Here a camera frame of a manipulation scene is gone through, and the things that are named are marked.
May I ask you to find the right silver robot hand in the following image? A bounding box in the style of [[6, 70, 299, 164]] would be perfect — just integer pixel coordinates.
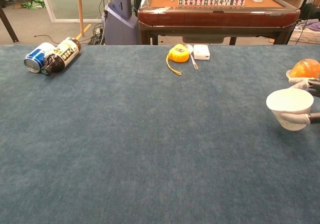
[[279, 76, 320, 125]]

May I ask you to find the white paper cup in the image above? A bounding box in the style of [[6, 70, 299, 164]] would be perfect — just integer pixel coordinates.
[[265, 88, 315, 132]]

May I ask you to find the orange translucent plastic bowl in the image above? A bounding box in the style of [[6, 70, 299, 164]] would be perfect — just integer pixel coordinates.
[[286, 58, 320, 80]]

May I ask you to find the white plastic basket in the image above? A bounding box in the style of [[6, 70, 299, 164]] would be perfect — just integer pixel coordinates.
[[289, 21, 320, 45]]

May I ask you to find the purple cloth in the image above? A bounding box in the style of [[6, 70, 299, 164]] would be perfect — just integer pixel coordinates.
[[304, 18, 320, 32]]

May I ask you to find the small white box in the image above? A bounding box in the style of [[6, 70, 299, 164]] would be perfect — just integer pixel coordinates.
[[193, 44, 211, 61]]

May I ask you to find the white plastic spoon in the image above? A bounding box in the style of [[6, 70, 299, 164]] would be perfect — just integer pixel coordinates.
[[184, 44, 200, 71]]

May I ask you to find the brown mahjong table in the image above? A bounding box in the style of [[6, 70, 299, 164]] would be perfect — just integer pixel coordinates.
[[137, 0, 301, 46]]

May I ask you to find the yellow tape measure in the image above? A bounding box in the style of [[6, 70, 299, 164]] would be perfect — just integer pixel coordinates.
[[165, 43, 191, 76]]

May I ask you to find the row of face-up mahjong tiles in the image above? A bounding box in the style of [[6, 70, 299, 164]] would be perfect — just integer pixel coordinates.
[[177, 0, 246, 7]]

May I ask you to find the blue felt table mat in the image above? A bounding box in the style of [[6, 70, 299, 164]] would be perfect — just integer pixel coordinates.
[[0, 44, 320, 224]]

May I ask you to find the brown tea bottle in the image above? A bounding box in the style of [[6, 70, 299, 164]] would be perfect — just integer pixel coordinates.
[[40, 36, 82, 77]]

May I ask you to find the wooden pole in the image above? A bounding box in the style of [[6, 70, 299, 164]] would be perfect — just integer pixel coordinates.
[[76, 0, 85, 37]]

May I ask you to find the blue white drink can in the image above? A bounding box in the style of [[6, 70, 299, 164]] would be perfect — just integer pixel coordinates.
[[23, 42, 55, 74]]

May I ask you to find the green bag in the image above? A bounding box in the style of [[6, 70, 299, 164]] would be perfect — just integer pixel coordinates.
[[20, 0, 47, 10]]

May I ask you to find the black table leg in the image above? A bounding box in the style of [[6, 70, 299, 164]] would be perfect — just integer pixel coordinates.
[[0, 6, 20, 44]]

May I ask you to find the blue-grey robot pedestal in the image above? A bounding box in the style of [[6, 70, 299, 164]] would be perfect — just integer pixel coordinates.
[[102, 0, 140, 46]]

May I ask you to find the black floor cable bundle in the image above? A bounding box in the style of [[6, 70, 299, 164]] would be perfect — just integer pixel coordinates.
[[84, 23, 106, 46]]

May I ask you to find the white glass door frame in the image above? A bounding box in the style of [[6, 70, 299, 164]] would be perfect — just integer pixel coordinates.
[[37, 0, 106, 24]]

